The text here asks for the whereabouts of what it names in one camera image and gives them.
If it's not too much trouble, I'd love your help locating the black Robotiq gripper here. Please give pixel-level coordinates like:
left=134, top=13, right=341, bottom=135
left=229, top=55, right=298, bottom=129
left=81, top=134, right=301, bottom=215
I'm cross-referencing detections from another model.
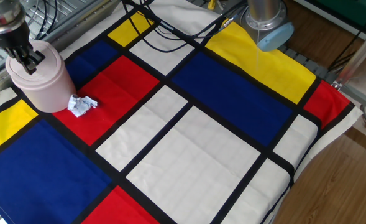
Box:
left=0, top=21, right=46, bottom=76

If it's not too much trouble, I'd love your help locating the pink swing-lid trash can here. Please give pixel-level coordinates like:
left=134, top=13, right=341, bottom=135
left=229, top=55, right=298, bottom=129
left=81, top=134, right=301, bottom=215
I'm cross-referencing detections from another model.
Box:
left=5, top=40, right=77, bottom=113

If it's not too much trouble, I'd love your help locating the white paper ball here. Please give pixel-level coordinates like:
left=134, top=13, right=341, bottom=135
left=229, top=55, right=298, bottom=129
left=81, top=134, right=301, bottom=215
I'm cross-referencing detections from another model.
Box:
left=67, top=94, right=99, bottom=118

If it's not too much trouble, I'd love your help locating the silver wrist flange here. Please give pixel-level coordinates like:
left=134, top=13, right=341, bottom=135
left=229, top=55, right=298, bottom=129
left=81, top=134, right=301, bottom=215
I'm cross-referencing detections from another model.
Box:
left=0, top=0, right=27, bottom=35

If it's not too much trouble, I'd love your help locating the colour block tablecloth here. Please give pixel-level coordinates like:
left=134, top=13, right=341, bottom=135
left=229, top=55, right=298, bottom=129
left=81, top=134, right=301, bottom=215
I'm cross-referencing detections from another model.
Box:
left=0, top=0, right=365, bottom=224

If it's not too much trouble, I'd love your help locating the wire grid rack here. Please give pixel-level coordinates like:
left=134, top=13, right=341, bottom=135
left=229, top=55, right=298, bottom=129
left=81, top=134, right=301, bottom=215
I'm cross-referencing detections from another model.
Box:
left=0, top=0, right=109, bottom=80

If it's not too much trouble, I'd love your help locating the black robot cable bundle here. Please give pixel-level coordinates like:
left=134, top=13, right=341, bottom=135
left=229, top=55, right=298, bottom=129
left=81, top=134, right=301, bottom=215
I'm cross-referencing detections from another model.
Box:
left=122, top=0, right=249, bottom=53

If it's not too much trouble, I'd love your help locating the aluminium corner frame post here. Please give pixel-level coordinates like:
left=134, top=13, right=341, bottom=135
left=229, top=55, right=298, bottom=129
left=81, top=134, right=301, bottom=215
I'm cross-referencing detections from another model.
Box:
left=331, top=20, right=366, bottom=91

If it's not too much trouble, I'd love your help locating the aluminium frame rail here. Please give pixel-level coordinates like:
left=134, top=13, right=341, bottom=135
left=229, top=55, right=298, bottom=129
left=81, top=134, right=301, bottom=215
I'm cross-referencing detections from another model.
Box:
left=339, top=83, right=366, bottom=116

